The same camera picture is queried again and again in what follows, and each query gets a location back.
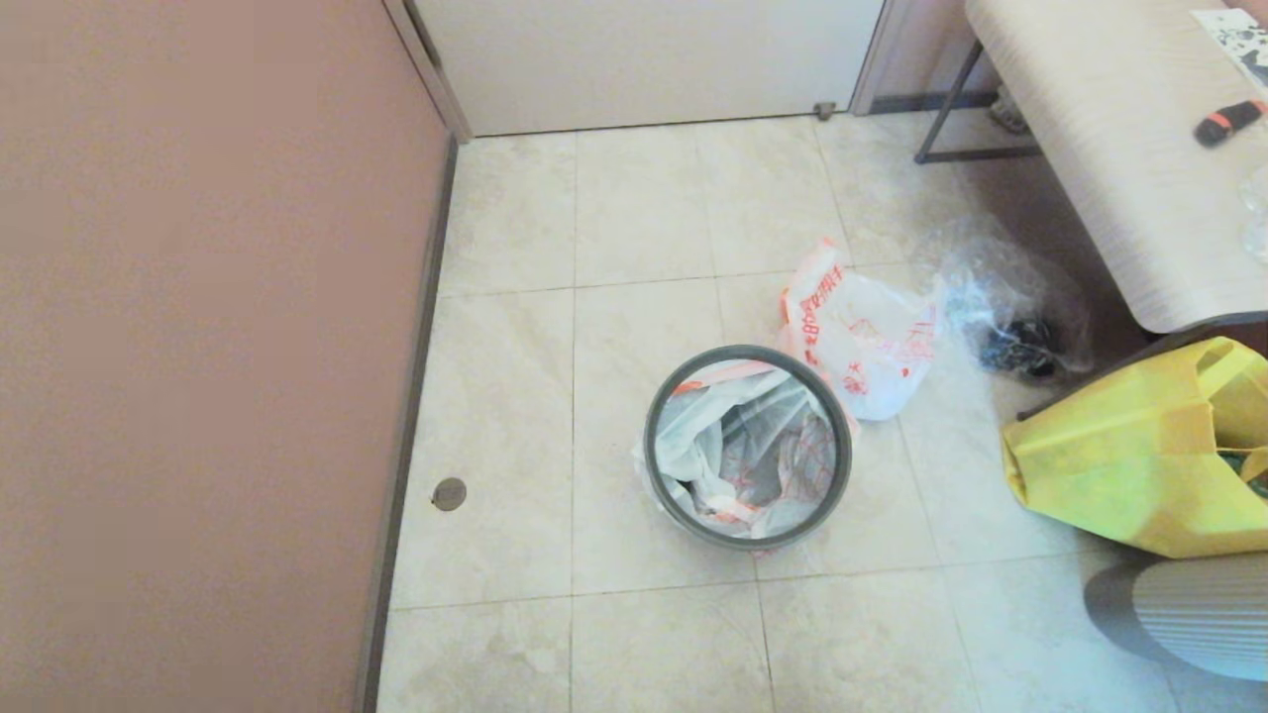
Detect new white orange-print bag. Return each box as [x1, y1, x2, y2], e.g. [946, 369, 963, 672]
[634, 358, 861, 541]

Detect grey bin rim ring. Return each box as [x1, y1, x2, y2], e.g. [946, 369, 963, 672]
[643, 344, 855, 552]

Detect used white red-drawstring trash bag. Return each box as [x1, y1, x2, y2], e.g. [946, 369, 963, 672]
[778, 238, 942, 422]

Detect clear plastic bag dark contents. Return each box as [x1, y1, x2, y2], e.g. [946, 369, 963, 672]
[916, 218, 1096, 379]

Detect yellow fabric tote bag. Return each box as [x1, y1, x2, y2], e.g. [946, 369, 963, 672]
[1001, 337, 1268, 560]

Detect white door panel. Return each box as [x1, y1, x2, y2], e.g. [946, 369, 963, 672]
[411, 0, 888, 138]

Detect grey ribbed round object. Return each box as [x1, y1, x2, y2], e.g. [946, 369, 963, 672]
[1085, 553, 1268, 684]

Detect black orange marker pen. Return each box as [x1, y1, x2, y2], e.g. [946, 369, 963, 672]
[1195, 99, 1267, 150]

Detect crumpled clear plastic wrap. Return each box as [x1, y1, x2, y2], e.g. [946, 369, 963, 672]
[1238, 163, 1268, 263]

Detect black-white printed paper sheet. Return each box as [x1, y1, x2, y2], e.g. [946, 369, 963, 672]
[1192, 8, 1268, 90]

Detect grey door frame strip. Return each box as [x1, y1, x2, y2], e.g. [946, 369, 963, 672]
[384, 0, 475, 145]
[850, 0, 904, 115]

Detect black metal table frame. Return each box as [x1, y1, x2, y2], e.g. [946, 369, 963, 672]
[913, 38, 1041, 165]

